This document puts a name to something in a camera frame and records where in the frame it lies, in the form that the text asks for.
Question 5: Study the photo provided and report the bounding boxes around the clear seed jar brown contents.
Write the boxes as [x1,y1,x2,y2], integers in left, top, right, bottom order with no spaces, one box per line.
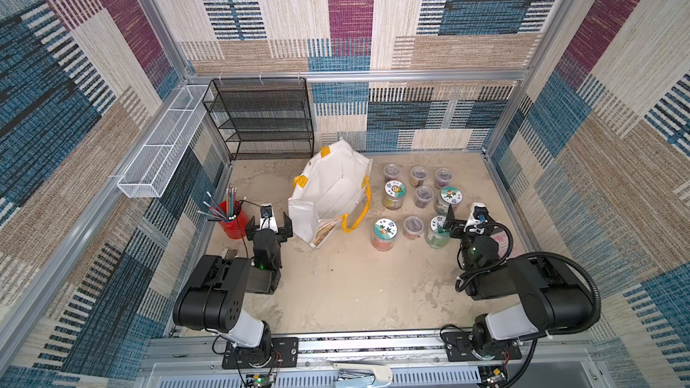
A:
[402,216,424,240]

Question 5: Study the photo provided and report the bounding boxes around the clear seed jar purple contents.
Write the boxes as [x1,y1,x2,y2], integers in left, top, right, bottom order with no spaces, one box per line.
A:
[414,185,434,208]

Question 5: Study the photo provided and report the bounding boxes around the white canvas tote bag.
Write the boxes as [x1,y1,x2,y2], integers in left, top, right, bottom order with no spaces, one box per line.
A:
[289,139,373,249]

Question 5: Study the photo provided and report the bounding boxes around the clear seed jar dark contents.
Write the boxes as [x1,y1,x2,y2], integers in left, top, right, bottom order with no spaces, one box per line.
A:
[434,168,454,189]

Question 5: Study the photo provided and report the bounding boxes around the clear seed jar red contents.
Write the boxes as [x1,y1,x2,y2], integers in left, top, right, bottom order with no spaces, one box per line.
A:
[410,165,428,188]

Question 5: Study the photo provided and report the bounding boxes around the green label jar red contents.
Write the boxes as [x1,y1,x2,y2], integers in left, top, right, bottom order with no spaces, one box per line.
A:
[371,218,398,251]

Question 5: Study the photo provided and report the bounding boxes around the green label seed jar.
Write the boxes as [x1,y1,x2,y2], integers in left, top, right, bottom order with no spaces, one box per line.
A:
[382,180,407,210]

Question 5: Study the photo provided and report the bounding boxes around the clear plastic seed jar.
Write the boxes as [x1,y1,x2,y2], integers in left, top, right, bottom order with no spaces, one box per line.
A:
[383,163,402,181]

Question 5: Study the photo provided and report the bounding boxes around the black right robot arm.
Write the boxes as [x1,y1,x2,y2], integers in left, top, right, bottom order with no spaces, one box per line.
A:
[441,206,601,351]

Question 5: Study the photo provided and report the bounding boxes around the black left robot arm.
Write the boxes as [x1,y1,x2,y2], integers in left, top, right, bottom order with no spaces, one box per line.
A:
[172,215,293,352]

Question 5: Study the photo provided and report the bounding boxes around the red metal pencil bucket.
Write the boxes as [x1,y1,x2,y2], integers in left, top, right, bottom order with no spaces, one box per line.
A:
[219,201,249,240]

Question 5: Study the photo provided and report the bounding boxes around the pink calculator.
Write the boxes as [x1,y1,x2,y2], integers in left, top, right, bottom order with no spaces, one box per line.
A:
[498,228,524,260]

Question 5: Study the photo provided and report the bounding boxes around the bundle of coloured pencils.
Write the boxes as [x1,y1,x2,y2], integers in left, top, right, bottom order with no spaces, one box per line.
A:
[196,185,248,223]

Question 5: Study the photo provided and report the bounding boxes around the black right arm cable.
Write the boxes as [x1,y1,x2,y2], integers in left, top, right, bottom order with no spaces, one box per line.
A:
[455,220,602,335]

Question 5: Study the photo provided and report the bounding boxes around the black wire mesh shelf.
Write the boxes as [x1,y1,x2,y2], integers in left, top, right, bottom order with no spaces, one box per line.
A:
[203,77,316,161]

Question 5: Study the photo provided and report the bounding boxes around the white wire mesh basket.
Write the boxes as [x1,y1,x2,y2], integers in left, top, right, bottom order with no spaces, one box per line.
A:
[117,86,207,199]

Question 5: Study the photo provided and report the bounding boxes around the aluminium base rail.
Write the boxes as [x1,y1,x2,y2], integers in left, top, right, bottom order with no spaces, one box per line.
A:
[135,329,614,387]

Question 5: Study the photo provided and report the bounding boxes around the white handle tool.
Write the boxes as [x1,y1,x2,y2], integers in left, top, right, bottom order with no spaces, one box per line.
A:
[332,362,394,388]

